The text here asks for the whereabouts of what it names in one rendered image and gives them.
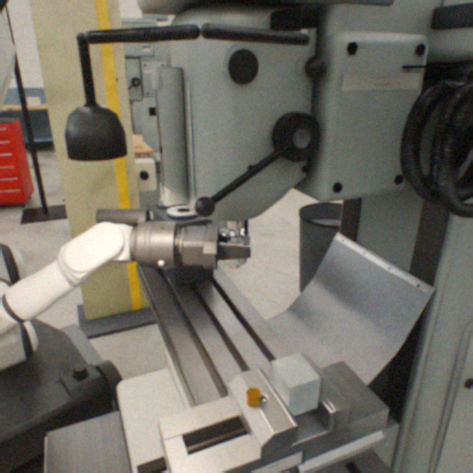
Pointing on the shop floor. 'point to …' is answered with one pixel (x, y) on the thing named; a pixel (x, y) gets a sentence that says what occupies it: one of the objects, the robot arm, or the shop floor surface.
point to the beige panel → (67, 95)
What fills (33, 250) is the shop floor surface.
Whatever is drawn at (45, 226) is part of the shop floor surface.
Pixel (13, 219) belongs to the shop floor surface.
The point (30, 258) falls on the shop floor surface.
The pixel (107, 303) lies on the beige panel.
